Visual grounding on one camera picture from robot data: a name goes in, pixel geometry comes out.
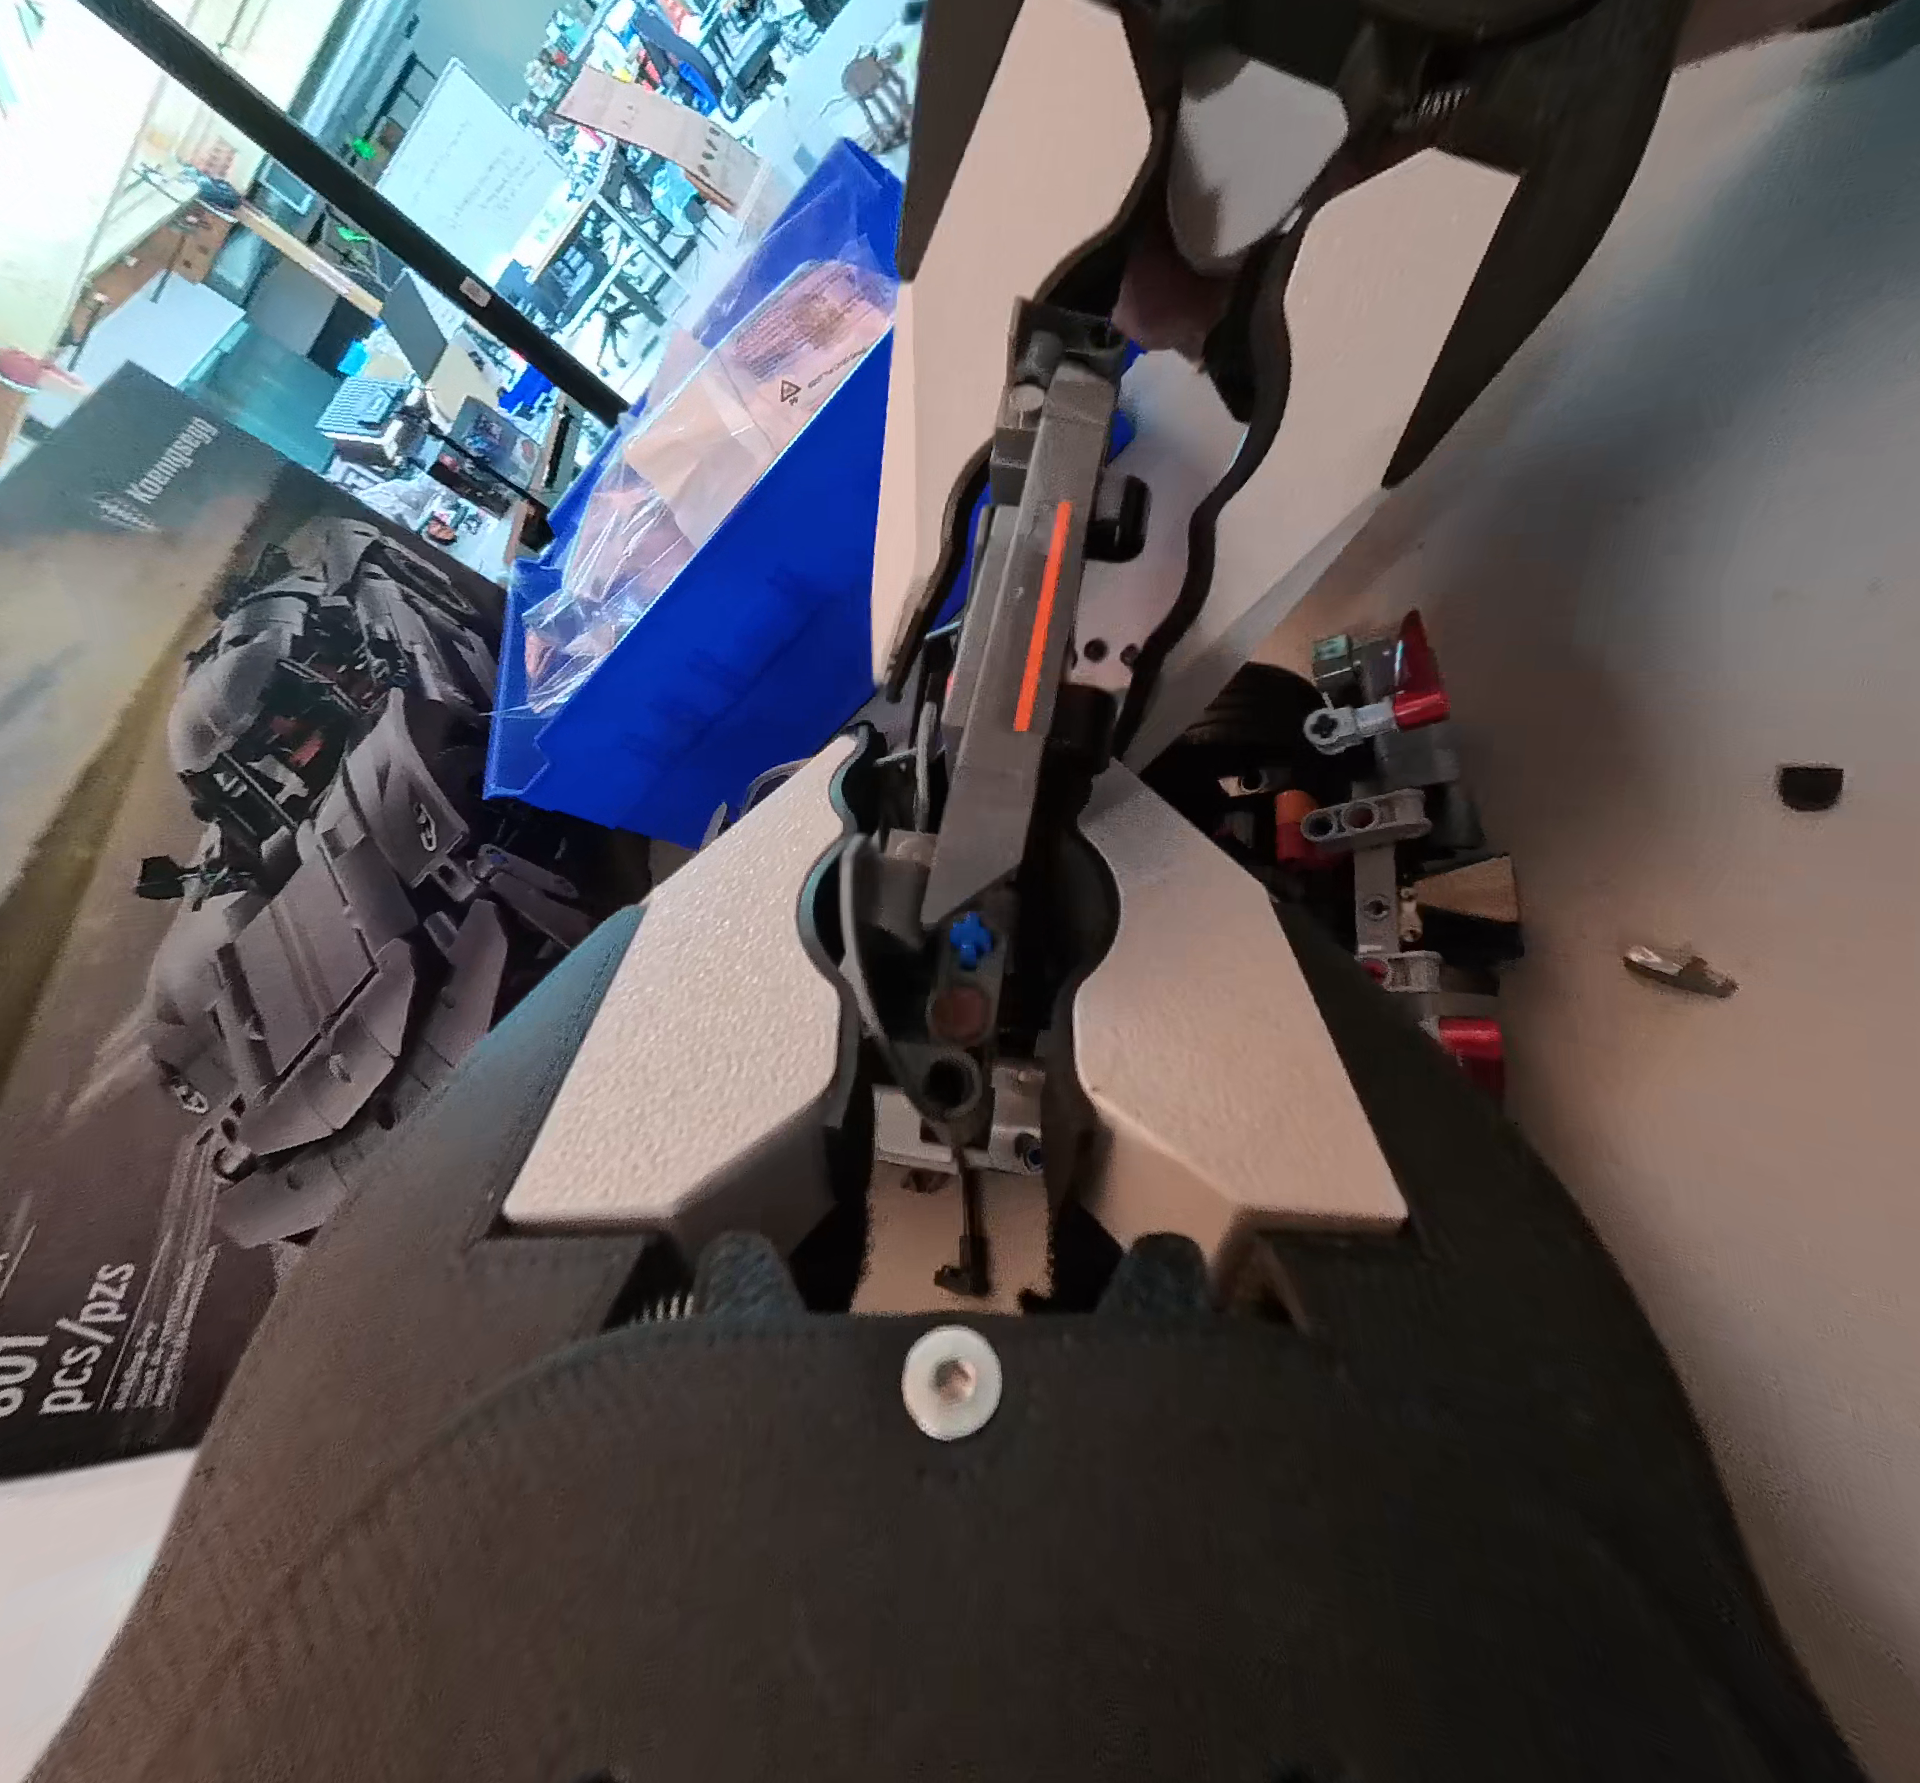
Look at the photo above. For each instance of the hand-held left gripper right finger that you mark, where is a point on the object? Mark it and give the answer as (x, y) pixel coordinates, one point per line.
(1216, 1049)

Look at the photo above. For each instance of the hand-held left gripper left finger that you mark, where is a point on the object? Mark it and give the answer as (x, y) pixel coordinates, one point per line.
(704, 1049)

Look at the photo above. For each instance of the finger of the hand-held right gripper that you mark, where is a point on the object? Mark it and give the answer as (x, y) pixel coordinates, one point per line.
(1349, 359)
(1035, 163)

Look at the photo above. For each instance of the grey toy brick car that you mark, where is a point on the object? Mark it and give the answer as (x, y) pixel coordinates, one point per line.
(1020, 614)

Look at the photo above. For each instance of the clear plastic bags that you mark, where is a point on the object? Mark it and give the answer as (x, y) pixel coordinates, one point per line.
(750, 372)

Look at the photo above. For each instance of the blue plastic bin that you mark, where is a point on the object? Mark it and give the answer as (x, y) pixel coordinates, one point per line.
(719, 659)

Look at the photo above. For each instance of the small grey brick piece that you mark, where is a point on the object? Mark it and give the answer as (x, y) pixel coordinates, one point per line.
(1679, 970)

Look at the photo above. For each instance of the cardboard toy car box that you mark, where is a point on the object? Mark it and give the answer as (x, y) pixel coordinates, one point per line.
(225, 762)

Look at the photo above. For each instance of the whiteboard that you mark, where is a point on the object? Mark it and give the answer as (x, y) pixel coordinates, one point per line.
(465, 163)

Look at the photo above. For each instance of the small black brick piece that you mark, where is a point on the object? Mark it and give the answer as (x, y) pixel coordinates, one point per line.
(1807, 784)

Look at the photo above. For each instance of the black metal bar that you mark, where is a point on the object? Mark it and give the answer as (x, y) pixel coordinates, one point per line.
(300, 148)

